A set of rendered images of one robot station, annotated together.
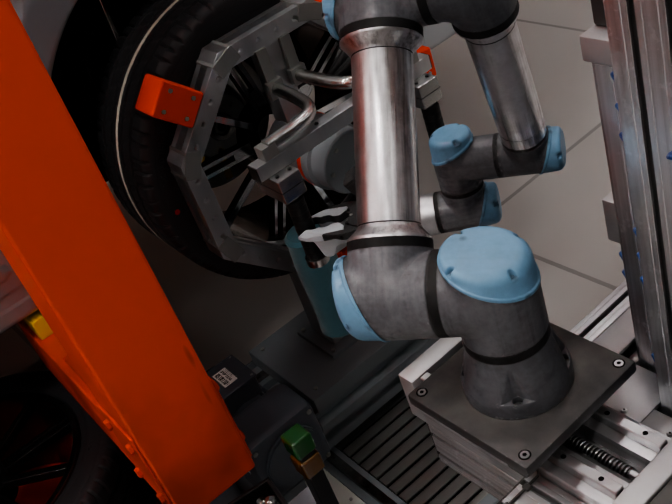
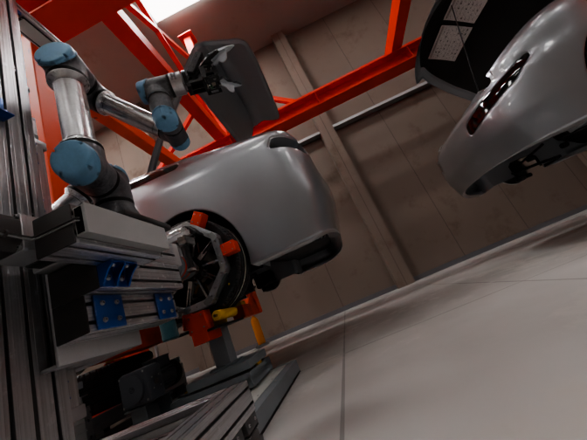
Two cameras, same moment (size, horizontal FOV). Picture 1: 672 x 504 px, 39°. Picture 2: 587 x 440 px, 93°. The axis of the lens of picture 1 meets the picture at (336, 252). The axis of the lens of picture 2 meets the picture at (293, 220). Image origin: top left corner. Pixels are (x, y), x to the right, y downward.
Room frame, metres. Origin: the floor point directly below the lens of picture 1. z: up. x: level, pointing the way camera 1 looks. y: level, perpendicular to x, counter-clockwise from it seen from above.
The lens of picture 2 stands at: (0.74, -1.51, 0.37)
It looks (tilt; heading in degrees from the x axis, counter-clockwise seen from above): 17 degrees up; 32
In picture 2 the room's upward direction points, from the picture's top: 23 degrees counter-clockwise
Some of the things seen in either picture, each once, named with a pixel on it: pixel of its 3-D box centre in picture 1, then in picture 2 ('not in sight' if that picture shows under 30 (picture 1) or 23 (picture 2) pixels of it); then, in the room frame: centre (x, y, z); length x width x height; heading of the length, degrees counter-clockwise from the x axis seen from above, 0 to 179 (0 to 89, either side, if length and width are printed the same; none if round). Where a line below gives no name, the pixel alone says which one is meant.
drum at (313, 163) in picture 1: (320, 149); (177, 268); (1.69, -0.04, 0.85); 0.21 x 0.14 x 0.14; 26
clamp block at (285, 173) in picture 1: (279, 180); not in sight; (1.49, 0.05, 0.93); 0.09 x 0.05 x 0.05; 26
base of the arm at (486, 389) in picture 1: (511, 352); not in sight; (0.93, -0.17, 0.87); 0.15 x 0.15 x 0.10
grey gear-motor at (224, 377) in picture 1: (254, 431); (161, 388); (1.62, 0.32, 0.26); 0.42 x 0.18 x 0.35; 26
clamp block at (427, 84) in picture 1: (415, 87); (186, 241); (1.64, -0.26, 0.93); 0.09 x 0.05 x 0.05; 26
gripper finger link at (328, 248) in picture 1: (325, 243); not in sight; (1.43, 0.01, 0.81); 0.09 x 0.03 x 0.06; 80
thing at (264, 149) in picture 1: (265, 101); not in sight; (1.60, 0.02, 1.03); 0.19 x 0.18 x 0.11; 26
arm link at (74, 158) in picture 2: not in sight; (75, 115); (1.06, -0.70, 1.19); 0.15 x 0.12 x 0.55; 42
